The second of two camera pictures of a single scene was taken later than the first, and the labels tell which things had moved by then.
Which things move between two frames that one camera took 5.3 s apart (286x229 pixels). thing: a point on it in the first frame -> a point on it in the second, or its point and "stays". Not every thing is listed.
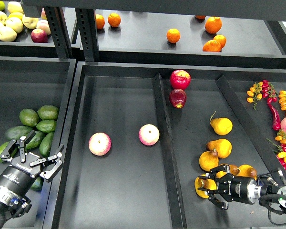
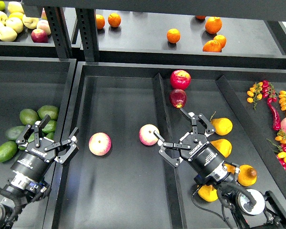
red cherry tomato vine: (269, 92) stays
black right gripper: (231, 188) -> (194, 147)
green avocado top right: (48, 112) stays
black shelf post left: (59, 31) stays
